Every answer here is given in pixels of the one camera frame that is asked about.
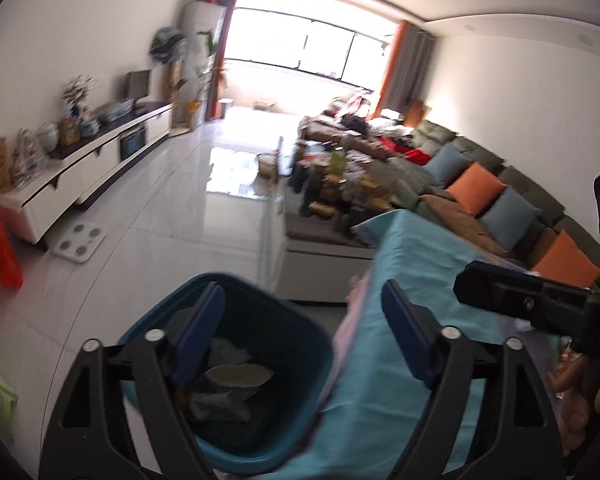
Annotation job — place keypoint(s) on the plastic wrapped bundle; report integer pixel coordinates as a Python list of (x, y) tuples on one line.
[(116, 111)]

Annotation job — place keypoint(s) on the person's right hand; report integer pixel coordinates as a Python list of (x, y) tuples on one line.
[(575, 412)]

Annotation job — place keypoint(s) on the white black TV cabinet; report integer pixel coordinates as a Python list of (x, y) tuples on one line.
[(95, 162)]

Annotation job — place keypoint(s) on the crumpled white tissue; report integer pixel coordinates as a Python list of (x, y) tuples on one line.
[(227, 352)]

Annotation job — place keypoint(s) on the tall yellow box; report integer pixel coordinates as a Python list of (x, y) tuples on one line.
[(2, 165)]

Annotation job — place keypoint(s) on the woven basket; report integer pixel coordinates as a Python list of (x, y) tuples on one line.
[(268, 166)]

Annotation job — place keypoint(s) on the green sofa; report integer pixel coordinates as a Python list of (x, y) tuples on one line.
[(520, 180)]

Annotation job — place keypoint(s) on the white standing air conditioner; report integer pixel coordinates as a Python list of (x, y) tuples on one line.
[(200, 40)]

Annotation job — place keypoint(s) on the teal tablecloth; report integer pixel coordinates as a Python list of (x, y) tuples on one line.
[(420, 255)]

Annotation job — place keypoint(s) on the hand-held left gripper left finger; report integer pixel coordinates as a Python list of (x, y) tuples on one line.
[(200, 332)]

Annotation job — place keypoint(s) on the white bathroom scale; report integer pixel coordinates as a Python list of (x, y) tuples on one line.
[(80, 244)]

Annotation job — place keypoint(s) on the blue white ceramic jar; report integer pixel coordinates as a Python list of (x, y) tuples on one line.
[(88, 125)]

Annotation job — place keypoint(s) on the small black monitor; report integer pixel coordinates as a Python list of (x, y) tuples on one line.
[(137, 85)]

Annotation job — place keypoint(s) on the orange cushion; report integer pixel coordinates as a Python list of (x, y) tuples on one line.
[(477, 190), (565, 260)]

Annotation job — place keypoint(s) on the brown blanket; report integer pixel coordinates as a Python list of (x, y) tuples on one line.
[(460, 222)]

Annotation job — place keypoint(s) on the cluttered coffee table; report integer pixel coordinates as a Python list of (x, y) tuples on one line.
[(325, 210)]

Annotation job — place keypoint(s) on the small decorative tree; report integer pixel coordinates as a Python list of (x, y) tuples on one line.
[(80, 89)]

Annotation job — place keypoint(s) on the red clothing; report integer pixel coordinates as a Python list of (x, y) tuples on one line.
[(405, 152)]

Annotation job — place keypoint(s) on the tall leafy potted plant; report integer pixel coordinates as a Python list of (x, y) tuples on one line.
[(214, 67)]

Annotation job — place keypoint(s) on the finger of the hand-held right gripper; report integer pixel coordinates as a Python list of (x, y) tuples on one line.
[(505, 290)]

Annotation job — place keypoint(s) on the blue plastic trash bin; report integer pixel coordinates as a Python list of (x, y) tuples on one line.
[(290, 360)]

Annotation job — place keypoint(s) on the cloth covered standing fan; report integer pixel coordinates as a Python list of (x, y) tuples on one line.
[(167, 45)]

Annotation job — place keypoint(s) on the orange grey curtain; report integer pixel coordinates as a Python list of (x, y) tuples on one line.
[(222, 45), (405, 70)]

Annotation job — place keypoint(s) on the blue cushion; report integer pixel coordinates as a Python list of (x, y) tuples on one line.
[(512, 217), (447, 167)]

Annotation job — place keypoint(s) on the dry pale leaf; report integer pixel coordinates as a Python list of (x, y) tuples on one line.
[(237, 376)]

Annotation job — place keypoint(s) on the clear bag with figurine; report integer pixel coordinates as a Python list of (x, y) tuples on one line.
[(28, 157)]

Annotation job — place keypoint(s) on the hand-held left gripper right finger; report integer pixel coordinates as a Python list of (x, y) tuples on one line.
[(405, 335)]

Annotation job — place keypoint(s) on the crumpled white paper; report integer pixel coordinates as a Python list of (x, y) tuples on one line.
[(220, 407)]

